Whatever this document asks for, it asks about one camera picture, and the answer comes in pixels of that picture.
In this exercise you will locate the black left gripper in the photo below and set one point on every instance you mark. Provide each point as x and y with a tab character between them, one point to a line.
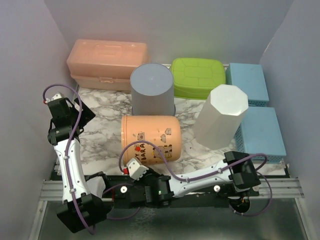
87	115

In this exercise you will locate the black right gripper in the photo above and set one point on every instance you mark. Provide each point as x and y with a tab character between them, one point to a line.
140	181

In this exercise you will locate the orange round bin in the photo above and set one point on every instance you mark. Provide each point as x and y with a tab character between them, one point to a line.
162	131

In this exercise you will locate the blue-grey round bin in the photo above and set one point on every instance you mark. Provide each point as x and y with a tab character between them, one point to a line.
152	91

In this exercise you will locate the white faceted bin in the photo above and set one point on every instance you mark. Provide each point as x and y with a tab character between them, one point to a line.
220	116

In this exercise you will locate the green plastic tray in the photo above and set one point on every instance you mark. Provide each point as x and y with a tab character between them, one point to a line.
195	78

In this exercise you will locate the small blue perforated basket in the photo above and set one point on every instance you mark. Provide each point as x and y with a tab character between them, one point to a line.
259	132

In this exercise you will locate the large blue perforated basket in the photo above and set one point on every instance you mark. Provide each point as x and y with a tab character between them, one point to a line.
251	80

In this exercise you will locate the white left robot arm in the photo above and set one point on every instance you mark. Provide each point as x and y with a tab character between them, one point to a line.
82	206

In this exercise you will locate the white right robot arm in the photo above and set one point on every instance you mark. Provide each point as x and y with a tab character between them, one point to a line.
233	162

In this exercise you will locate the orange plastic toolbox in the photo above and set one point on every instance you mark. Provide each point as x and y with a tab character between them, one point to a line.
104	64

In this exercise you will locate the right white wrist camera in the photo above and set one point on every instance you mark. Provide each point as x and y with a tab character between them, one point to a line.
135	169

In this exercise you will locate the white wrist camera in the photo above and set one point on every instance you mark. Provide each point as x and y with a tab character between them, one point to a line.
57	96
135	169

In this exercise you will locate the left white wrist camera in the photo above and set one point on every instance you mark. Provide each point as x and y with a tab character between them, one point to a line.
57	96

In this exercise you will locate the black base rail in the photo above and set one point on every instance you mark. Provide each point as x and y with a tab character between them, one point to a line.
235	185

